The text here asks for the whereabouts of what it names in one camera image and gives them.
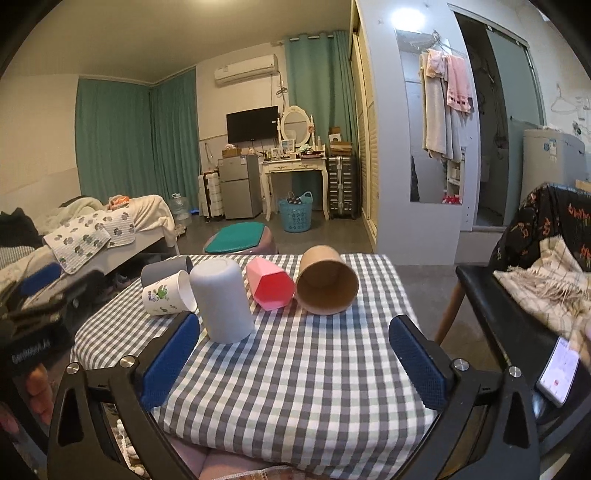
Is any bed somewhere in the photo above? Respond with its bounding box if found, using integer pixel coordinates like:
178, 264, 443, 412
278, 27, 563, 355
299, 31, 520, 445
0, 194, 181, 289

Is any white towel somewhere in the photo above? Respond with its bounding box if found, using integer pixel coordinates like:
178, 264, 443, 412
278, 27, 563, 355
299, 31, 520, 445
422, 51, 452, 160

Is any pink faceted cup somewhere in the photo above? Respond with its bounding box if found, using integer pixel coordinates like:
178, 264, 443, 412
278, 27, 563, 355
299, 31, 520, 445
246, 257, 296, 310

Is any dark grey cup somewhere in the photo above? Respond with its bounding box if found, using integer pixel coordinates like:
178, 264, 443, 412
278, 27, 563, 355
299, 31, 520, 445
141, 255, 195, 287

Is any wire clothes hanger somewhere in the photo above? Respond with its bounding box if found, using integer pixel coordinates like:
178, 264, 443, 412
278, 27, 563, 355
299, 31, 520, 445
551, 85, 574, 114

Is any smartphone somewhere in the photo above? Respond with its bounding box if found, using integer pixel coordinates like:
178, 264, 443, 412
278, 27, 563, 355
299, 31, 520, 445
536, 336, 581, 407

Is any cardboard box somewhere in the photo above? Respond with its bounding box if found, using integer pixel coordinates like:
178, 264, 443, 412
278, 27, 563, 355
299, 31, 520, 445
329, 127, 354, 156

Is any dark suitcase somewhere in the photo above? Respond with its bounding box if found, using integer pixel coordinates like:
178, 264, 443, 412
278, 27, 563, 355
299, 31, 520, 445
327, 155, 360, 220

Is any green seat cushion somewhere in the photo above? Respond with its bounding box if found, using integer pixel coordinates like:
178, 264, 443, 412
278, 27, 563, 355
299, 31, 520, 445
205, 223, 269, 254

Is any pink cloth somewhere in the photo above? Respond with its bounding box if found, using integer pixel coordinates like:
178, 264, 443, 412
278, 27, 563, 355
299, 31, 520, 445
171, 438, 296, 480

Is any cream plaid scarf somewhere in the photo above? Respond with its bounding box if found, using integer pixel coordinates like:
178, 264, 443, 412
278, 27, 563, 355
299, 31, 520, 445
493, 235, 591, 342

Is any brown paper cup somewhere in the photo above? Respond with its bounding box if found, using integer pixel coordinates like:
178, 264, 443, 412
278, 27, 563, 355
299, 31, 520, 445
295, 246, 360, 316

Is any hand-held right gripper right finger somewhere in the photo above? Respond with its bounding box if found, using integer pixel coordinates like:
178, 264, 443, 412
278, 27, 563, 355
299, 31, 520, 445
389, 315, 542, 480

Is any clear water jug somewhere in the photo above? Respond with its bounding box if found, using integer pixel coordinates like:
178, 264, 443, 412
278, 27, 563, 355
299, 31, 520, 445
172, 193, 191, 227

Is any light grey cup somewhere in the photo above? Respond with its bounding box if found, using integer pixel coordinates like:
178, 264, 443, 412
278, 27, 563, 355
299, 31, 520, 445
189, 257, 256, 344

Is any white cup with green print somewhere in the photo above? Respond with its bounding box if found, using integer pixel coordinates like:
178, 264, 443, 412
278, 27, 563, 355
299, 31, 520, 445
142, 270, 198, 316

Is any grey mini fridge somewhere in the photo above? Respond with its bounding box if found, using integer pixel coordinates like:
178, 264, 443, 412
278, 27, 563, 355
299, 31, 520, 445
218, 154, 264, 220

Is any grey checked tablecloth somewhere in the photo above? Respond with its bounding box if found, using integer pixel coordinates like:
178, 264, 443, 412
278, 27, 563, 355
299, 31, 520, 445
69, 253, 439, 472

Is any black chair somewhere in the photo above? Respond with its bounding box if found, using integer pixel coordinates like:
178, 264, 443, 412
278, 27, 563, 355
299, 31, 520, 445
436, 265, 591, 457

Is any white suitcase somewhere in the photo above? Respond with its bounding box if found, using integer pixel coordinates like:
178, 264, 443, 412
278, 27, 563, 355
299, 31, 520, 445
198, 171, 223, 221

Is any oval vanity mirror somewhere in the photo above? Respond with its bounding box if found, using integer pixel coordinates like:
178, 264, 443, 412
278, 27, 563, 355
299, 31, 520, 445
279, 105, 312, 141

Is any black clothes pile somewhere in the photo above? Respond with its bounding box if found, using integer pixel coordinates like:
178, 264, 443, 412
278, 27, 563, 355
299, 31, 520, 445
0, 208, 43, 250

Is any white air conditioner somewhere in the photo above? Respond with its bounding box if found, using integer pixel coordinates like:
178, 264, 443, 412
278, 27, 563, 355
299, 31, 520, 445
213, 54, 279, 87

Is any leaf printed blanket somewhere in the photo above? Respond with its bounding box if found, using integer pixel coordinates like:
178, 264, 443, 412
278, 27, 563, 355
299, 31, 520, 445
43, 210, 136, 273

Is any black patterned garment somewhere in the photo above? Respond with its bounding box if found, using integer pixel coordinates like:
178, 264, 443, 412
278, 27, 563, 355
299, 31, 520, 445
489, 182, 591, 287

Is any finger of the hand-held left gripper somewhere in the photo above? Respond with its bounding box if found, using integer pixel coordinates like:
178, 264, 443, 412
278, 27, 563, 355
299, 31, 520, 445
25, 270, 109, 324
0, 262, 64, 308

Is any green curtain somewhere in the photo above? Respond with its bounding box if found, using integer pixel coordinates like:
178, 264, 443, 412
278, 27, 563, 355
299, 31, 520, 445
75, 69, 200, 215
285, 31, 358, 158

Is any white washing machine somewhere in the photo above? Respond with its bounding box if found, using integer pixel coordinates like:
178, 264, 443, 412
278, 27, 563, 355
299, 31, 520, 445
522, 128, 588, 204

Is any person's left hand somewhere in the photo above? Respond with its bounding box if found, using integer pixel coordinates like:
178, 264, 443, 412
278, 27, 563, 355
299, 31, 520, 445
0, 362, 55, 435

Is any green cushioned stool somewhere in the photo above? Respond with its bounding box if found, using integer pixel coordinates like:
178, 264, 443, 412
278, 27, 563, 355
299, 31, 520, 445
203, 226, 279, 256

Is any pink towel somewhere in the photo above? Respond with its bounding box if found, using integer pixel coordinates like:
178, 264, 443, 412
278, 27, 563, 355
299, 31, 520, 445
444, 54, 474, 114

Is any blue laundry basket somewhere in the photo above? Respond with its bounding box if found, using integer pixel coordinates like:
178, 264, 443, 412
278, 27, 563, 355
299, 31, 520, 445
278, 191, 315, 232

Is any white dressing table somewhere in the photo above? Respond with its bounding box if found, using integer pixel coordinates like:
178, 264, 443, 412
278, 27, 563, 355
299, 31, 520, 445
261, 154, 331, 221

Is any cream blanket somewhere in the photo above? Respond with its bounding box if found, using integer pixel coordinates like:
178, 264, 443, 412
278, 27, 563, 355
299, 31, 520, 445
108, 194, 177, 245

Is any louvred wardrobe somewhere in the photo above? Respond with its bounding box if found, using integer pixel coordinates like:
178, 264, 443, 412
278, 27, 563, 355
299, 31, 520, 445
351, 28, 382, 245

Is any black television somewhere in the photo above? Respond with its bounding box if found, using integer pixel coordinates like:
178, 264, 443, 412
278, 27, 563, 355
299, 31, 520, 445
226, 106, 280, 144

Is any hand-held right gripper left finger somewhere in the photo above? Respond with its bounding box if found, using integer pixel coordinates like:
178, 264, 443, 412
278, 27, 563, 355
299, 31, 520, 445
48, 311, 201, 480

